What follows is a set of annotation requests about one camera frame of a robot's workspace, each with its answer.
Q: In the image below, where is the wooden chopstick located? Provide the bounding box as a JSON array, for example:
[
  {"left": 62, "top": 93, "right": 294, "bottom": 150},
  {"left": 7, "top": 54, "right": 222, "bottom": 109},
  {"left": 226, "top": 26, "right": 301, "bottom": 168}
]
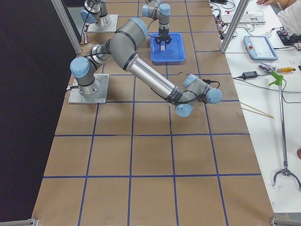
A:
[
  {"left": 242, "top": 107, "right": 274, "bottom": 119},
  {"left": 239, "top": 102, "right": 274, "bottom": 119}
]

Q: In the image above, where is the near aluminium frame post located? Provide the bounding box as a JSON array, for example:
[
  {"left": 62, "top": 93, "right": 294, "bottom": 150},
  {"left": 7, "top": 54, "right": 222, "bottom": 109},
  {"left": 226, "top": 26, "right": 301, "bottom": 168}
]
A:
[{"left": 51, "top": 0, "right": 82, "bottom": 56}]

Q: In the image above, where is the bag of small parts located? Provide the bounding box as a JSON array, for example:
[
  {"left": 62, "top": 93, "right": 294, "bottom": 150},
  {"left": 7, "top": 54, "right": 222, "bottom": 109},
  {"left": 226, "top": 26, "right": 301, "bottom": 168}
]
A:
[{"left": 259, "top": 62, "right": 277, "bottom": 73}]

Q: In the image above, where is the white keyboard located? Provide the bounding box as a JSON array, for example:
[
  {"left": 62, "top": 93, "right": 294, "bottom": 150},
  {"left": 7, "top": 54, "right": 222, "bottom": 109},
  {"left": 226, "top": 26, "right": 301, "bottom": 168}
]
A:
[{"left": 221, "top": 14, "right": 266, "bottom": 25}]

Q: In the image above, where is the green handled reacher grabber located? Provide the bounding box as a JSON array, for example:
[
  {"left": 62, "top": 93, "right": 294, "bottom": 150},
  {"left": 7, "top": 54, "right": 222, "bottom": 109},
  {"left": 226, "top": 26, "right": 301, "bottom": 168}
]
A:
[{"left": 269, "top": 71, "right": 301, "bottom": 191}]

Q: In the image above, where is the person in white shirt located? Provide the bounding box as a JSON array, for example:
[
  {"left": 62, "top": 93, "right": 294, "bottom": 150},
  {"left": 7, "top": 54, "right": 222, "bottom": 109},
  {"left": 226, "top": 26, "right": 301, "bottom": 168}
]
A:
[{"left": 256, "top": 0, "right": 301, "bottom": 35}]

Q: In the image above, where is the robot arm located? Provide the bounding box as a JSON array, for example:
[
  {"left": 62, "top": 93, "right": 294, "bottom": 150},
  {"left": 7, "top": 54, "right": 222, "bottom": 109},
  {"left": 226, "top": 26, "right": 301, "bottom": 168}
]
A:
[
  {"left": 70, "top": 17, "right": 222, "bottom": 117},
  {"left": 142, "top": 0, "right": 172, "bottom": 49}
]

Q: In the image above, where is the yellow tool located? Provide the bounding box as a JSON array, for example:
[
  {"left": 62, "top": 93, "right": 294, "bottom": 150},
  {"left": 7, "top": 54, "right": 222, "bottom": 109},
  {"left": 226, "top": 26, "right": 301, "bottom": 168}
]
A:
[{"left": 277, "top": 67, "right": 296, "bottom": 73}]

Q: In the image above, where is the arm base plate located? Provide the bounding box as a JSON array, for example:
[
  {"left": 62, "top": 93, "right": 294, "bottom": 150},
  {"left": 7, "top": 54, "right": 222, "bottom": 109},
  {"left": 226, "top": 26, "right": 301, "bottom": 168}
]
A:
[
  {"left": 68, "top": 73, "right": 110, "bottom": 104},
  {"left": 87, "top": 14, "right": 118, "bottom": 33}
]

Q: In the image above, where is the blue plastic tray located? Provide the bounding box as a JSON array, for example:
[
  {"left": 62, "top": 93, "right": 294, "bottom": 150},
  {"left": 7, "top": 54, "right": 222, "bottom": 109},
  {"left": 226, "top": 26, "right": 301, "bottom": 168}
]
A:
[{"left": 150, "top": 32, "right": 186, "bottom": 64}]

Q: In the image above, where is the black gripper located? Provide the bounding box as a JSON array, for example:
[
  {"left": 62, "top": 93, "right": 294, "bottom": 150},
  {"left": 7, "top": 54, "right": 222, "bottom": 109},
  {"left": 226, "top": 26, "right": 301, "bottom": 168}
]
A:
[{"left": 155, "top": 27, "right": 171, "bottom": 46}]

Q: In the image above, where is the teach pendant tablet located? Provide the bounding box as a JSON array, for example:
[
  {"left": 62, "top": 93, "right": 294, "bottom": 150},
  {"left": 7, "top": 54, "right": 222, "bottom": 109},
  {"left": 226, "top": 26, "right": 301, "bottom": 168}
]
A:
[{"left": 243, "top": 35, "right": 278, "bottom": 61}]

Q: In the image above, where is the black power brick right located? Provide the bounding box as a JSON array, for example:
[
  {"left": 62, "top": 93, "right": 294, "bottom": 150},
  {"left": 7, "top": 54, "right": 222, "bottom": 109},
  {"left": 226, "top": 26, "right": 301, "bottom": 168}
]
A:
[{"left": 242, "top": 71, "right": 258, "bottom": 80}]

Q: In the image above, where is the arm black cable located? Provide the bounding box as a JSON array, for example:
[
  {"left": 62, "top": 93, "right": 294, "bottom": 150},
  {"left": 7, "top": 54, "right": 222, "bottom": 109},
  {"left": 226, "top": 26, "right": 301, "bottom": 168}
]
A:
[{"left": 199, "top": 79, "right": 222, "bottom": 90}]

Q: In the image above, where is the far right aluminium post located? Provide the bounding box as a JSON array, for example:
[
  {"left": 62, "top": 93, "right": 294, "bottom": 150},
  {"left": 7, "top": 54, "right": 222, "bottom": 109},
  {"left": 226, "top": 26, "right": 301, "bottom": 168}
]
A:
[{"left": 220, "top": 0, "right": 249, "bottom": 54}]

